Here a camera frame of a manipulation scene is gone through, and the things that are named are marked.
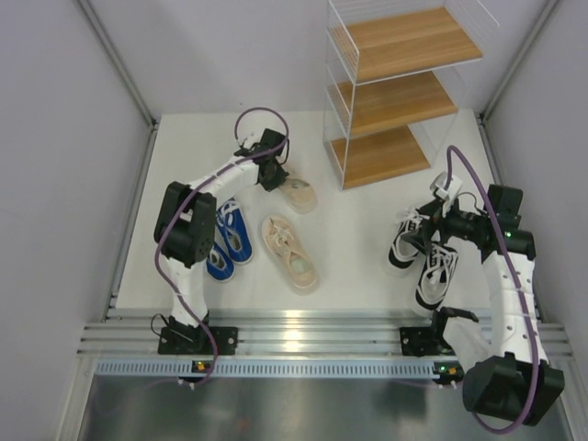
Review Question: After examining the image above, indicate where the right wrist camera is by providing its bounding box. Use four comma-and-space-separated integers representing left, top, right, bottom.
430, 172, 463, 201

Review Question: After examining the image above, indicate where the black white sneaker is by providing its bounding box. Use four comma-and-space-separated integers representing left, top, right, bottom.
415, 243, 458, 311
388, 207, 435, 277

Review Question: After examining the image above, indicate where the black white sneaker lower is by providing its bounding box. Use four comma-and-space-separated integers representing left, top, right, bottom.
415, 243, 458, 311

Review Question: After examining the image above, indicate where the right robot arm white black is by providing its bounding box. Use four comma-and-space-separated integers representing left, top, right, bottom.
389, 176, 565, 432

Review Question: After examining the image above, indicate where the beige lace sneaker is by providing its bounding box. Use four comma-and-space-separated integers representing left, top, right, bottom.
278, 176, 317, 214
261, 214, 319, 293

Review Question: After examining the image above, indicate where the left aluminium frame post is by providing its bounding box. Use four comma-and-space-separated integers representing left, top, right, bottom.
74, 0, 157, 130

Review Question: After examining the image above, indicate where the white wire wooden shoe shelf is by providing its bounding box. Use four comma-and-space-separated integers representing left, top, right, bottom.
323, 1, 499, 190

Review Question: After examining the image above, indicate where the blue canvas sneaker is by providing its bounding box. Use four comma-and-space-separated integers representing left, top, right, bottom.
216, 198, 254, 265
206, 243, 234, 282

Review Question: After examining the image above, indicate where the aluminium frame post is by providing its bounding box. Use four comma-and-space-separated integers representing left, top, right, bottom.
74, 0, 157, 130
477, 0, 564, 121

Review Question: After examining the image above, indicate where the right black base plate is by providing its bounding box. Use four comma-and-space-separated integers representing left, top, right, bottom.
400, 326, 455, 357

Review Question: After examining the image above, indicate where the right aluminium frame post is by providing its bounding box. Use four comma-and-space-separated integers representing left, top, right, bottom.
477, 0, 564, 121

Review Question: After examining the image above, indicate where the blue canvas sneaker inner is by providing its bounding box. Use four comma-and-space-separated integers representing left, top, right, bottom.
216, 198, 254, 265

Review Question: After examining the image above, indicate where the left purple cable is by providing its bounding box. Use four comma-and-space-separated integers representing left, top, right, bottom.
153, 106, 291, 382

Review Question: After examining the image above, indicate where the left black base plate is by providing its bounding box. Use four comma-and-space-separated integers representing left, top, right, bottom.
157, 324, 239, 356

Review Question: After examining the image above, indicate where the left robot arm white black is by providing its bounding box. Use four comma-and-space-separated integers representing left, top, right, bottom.
153, 129, 289, 356

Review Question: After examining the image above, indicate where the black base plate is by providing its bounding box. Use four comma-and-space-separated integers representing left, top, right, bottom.
400, 326, 455, 357
157, 324, 239, 356

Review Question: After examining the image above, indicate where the perforated cable duct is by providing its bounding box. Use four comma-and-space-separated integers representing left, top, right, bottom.
96, 358, 461, 379

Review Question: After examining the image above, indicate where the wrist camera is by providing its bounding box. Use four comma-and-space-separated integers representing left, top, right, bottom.
430, 172, 463, 201
240, 131, 261, 150

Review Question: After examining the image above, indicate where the aluminium mounting rail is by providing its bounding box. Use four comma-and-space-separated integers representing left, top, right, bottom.
77, 307, 573, 357

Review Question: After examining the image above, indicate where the black white sneaker upper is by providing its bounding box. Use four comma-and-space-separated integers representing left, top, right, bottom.
388, 207, 435, 277

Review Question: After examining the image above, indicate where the blue canvas sneaker outer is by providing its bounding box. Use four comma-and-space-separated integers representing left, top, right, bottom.
206, 243, 234, 282

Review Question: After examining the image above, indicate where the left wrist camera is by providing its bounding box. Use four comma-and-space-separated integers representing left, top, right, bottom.
240, 131, 261, 150

